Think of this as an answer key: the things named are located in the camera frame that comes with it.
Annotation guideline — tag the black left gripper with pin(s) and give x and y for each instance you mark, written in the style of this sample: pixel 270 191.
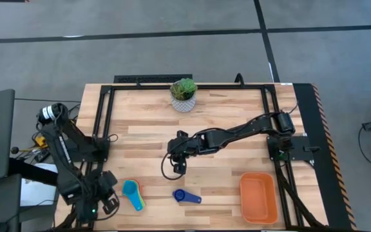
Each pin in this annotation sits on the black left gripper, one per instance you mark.
pixel 103 187

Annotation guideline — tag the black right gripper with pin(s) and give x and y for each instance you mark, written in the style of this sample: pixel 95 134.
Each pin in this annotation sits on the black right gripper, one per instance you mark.
pixel 185 145

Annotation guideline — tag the teal measuring cup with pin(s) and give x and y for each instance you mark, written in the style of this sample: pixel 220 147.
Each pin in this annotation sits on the teal measuring cup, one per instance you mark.
pixel 129 188

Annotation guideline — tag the dark blue measuring cup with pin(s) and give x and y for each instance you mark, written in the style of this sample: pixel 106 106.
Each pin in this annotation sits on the dark blue measuring cup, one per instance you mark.
pixel 179 195

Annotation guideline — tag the orange rectangular plastic basket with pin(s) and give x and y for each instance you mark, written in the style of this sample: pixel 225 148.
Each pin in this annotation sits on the orange rectangular plastic basket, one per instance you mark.
pixel 258 198

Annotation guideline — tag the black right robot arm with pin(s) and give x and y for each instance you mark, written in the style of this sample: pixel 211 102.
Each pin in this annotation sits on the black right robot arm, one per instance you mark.
pixel 237 130

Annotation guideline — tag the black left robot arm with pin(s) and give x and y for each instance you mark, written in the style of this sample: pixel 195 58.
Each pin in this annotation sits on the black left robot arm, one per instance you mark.
pixel 60 151

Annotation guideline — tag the succulent in white patterned pot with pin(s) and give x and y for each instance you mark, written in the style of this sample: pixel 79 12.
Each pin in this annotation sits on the succulent in white patterned pot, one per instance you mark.
pixel 183 96

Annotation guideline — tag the white paper sheet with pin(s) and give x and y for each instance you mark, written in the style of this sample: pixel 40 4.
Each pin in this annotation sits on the white paper sheet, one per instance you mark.
pixel 39 190

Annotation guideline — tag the black ribbed floor mat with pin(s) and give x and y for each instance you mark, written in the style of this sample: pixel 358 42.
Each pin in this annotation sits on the black ribbed floor mat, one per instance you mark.
pixel 153 78

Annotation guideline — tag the small black round knob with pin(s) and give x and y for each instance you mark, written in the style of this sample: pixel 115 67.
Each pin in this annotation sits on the small black round knob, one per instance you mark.
pixel 14 150

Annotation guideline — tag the black hook clamp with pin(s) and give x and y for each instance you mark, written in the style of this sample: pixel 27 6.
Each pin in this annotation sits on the black hook clamp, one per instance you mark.
pixel 238 79

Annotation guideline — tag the black mat with hazard stripes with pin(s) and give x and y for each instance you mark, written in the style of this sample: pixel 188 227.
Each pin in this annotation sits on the black mat with hazard stripes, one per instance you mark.
pixel 330 193

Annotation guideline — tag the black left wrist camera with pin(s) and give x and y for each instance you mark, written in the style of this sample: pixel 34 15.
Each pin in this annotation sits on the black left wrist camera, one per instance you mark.
pixel 109 203

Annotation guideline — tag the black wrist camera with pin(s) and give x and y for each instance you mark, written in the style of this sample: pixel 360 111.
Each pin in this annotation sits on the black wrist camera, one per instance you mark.
pixel 109 203
pixel 179 168

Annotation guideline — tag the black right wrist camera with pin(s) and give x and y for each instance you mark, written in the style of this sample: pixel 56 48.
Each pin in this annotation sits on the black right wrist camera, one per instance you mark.
pixel 179 168

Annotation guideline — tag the black metal table frame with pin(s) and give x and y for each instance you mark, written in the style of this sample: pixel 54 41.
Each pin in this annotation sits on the black metal table frame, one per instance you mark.
pixel 188 87

